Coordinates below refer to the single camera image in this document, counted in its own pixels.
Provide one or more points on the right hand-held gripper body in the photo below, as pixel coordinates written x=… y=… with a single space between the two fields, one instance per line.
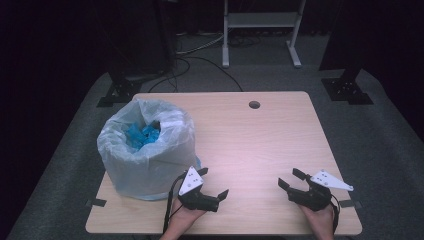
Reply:
x=316 y=193

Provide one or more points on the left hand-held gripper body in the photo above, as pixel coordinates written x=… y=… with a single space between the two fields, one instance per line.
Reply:
x=196 y=198

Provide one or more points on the person's left hand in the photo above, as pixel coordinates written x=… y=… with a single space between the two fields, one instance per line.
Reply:
x=183 y=218

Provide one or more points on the person's right hand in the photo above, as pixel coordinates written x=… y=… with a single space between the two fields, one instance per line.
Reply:
x=318 y=220

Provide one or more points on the blue trash bin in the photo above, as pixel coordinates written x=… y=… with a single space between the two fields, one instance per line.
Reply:
x=199 y=163

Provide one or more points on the dark tape strip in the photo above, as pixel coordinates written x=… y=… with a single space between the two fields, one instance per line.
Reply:
x=96 y=202
x=350 y=203

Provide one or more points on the bin with clear bag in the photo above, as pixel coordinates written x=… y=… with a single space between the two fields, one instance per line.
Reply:
x=150 y=166

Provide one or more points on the crumpled blue plastic wrappers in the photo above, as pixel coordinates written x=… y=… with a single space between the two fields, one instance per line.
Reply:
x=141 y=135

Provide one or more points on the black metal stand foot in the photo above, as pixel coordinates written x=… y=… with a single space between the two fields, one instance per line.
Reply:
x=120 y=91
x=346 y=90

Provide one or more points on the white metal stand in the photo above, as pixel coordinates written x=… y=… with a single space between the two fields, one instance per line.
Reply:
x=263 y=20

